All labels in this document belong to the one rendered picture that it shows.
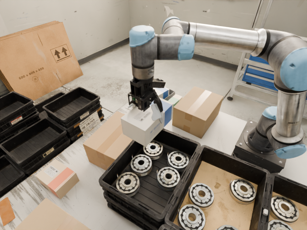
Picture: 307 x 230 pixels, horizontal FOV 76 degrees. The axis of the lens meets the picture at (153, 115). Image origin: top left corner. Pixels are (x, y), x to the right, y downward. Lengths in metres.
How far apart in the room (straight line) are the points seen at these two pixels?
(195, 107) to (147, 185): 0.59
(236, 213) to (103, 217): 0.58
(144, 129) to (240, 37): 0.46
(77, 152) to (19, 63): 2.03
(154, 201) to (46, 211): 0.41
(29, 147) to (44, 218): 1.10
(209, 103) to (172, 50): 0.78
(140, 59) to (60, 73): 2.75
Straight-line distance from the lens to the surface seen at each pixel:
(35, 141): 1.95
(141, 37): 0.59
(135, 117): 0.77
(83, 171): 1.19
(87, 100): 2.02
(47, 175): 1.15
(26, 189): 1.25
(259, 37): 0.81
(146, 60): 0.62
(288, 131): 0.96
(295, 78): 0.73
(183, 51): 0.61
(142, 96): 0.68
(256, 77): 2.73
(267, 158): 1.21
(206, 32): 0.74
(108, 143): 1.06
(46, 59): 3.23
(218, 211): 0.92
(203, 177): 0.98
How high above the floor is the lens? 1.65
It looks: 41 degrees down
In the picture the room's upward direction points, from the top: straight up
